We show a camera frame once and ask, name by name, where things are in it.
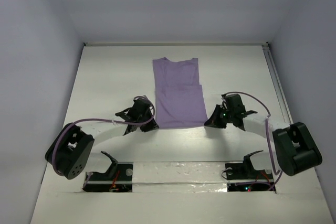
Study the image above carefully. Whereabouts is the purple t shirt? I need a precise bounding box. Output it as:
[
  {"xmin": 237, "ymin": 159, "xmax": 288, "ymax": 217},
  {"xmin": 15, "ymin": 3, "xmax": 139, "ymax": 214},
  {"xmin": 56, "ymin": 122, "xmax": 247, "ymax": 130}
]
[{"xmin": 152, "ymin": 58, "xmax": 207, "ymax": 129}]

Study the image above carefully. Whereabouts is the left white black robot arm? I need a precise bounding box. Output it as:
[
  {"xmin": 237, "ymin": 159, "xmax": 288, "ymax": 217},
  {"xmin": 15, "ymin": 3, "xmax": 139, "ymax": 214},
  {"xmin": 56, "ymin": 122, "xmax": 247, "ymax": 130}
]
[{"xmin": 45, "ymin": 96, "xmax": 159, "ymax": 180}]

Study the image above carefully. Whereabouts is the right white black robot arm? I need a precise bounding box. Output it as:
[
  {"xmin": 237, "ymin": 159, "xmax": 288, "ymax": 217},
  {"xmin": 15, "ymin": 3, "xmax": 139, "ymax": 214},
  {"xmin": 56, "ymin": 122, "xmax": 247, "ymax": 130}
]
[{"xmin": 204, "ymin": 104, "xmax": 322, "ymax": 176}]

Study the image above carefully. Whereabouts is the silver foil strip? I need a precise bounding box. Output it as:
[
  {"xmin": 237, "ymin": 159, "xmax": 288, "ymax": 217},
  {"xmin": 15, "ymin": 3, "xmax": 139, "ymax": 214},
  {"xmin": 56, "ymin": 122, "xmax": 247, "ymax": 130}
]
[{"xmin": 132, "ymin": 162, "xmax": 227, "ymax": 193}]

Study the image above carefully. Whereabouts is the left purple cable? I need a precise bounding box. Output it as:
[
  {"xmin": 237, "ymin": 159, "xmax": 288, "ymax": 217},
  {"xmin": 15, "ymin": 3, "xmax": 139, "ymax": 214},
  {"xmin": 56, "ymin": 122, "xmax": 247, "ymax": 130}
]
[{"xmin": 51, "ymin": 97, "xmax": 156, "ymax": 190}]

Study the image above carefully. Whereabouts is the purple cable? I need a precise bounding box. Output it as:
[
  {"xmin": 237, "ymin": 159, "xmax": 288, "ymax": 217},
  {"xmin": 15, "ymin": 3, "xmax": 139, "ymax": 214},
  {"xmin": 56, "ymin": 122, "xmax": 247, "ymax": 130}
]
[
  {"xmin": 224, "ymin": 91, "xmax": 283, "ymax": 192},
  {"xmin": 51, "ymin": 97, "xmax": 156, "ymax": 190}
]

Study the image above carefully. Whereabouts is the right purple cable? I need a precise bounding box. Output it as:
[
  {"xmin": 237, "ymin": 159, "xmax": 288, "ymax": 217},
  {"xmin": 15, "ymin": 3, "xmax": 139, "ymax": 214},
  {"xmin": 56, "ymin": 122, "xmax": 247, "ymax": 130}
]
[{"xmin": 224, "ymin": 91, "xmax": 283, "ymax": 192}]

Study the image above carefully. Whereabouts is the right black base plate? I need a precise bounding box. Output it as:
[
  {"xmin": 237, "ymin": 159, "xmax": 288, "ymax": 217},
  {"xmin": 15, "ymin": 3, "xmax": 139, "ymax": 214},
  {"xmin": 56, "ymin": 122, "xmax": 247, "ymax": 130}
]
[{"xmin": 221, "ymin": 162, "xmax": 274, "ymax": 192}]

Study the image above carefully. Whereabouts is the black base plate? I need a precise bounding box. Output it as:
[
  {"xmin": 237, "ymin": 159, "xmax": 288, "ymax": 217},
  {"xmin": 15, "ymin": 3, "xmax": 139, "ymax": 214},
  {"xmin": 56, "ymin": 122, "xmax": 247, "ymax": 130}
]
[
  {"xmin": 82, "ymin": 163, "xmax": 133, "ymax": 193},
  {"xmin": 221, "ymin": 162, "xmax": 274, "ymax": 192}
]

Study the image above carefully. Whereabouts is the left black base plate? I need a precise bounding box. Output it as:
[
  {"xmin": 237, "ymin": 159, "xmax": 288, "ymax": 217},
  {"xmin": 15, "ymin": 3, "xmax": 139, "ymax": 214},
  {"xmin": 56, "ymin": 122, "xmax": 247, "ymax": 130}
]
[{"xmin": 82, "ymin": 163, "xmax": 133, "ymax": 193}]

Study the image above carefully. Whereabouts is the aluminium rail on right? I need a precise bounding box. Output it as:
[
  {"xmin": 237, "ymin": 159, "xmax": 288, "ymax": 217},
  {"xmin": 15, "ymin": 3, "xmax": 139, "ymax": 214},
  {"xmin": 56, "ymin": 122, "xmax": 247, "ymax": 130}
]
[{"xmin": 262, "ymin": 46, "xmax": 292, "ymax": 123}]

